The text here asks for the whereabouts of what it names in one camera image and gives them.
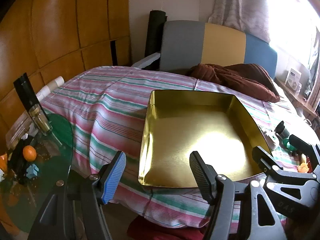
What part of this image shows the grey yellow blue headboard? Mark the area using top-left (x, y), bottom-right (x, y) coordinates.
top-left (160, 20), bottom-right (278, 80)

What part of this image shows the orange fruit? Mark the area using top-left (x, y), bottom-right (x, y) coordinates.
top-left (22, 145), bottom-right (37, 161)

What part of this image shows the white paper cup stack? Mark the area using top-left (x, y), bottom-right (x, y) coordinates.
top-left (36, 76), bottom-right (65, 100)

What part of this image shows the patterned curtain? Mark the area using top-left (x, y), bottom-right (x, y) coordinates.
top-left (207, 0), bottom-right (273, 43)

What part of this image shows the black rolled mat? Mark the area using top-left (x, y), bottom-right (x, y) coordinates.
top-left (144, 10), bottom-right (168, 58)

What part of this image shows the light blue toy block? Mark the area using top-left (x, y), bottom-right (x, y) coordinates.
top-left (26, 164), bottom-right (39, 178)

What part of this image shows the wooden shelf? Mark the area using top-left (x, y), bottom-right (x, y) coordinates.
top-left (275, 79), bottom-right (318, 118)

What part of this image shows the striped bed blanket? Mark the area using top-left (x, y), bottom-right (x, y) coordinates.
top-left (15, 66), bottom-right (320, 230)

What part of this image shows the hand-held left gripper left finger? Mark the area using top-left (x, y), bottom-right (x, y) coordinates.
top-left (29, 151), bottom-right (127, 240)

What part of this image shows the green glass side table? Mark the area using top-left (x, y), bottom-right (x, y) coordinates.
top-left (0, 114), bottom-right (74, 235)

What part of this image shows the dark glass spice jar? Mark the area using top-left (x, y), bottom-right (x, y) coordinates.
top-left (275, 121), bottom-right (289, 139)

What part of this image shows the wooden wardrobe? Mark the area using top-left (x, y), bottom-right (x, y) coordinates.
top-left (0, 0), bottom-right (132, 140)

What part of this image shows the white box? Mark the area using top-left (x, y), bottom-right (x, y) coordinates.
top-left (285, 68), bottom-right (303, 85)

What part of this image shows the tall black box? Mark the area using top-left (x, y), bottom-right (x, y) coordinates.
top-left (14, 72), bottom-right (40, 110)

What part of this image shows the glass bottle with gold cap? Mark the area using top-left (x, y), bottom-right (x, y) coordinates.
top-left (29, 105), bottom-right (53, 136)

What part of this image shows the bright window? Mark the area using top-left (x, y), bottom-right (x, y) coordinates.
top-left (262, 0), bottom-right (320, 63)

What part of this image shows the person's red clothing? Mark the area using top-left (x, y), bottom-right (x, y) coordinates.
top-left (127, 216), bottom-right (210, 240)

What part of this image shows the brown pillow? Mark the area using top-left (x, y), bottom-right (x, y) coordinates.
top-left (190, 63), bottom-right (280, 103)

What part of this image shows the white and green square container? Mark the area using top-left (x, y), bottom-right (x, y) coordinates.
top-left (264, 130), bottom-right (279, 150)

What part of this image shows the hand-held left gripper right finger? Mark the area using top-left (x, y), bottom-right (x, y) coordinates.
top-left (189, 151), bottom-right (288, 240)

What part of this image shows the gold metal tray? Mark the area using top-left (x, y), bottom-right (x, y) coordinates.
top-left (138, 89), bottom-right (273, 189)

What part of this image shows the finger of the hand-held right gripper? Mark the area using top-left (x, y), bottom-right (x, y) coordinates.
top-left (252, 146), bottom-right (320, 220)
top-left (289, 134), bottom-right (320, 167)

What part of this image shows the clear plastic container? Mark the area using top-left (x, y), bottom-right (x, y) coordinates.
top-left (5, 111), bottom-right (38, 147)

